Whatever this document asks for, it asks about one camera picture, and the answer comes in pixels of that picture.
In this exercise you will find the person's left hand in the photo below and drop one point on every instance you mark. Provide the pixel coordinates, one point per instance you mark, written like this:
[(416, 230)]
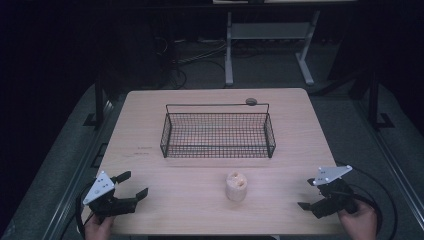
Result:
[(98, 229)]

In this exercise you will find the white metal stand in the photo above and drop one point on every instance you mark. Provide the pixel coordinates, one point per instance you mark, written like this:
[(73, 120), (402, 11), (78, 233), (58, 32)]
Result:
[(228, 66)]

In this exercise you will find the grey metal rail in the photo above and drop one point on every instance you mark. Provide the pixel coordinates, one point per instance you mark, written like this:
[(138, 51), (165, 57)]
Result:
[(400, 180), (71, 186)]

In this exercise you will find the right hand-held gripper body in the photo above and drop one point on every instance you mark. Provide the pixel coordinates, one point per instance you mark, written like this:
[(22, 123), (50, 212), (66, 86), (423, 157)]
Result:
[(333, 196)]

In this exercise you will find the person's right hand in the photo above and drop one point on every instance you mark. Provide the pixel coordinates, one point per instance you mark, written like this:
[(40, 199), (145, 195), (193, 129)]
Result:
[(360, 221)]

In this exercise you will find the black metal post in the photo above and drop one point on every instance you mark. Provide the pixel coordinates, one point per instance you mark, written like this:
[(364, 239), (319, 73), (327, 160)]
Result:
[(373, 100), (99, 100)]

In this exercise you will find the pale cylindrical food cup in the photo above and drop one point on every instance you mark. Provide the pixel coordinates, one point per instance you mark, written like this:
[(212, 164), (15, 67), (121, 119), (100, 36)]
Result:
[(236, 188)]

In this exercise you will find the small grey round object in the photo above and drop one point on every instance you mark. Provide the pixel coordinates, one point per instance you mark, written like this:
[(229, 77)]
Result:
[(251, 101)]

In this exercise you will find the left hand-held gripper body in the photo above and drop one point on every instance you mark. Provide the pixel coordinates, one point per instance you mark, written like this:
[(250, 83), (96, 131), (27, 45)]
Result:
[(100, 188)]

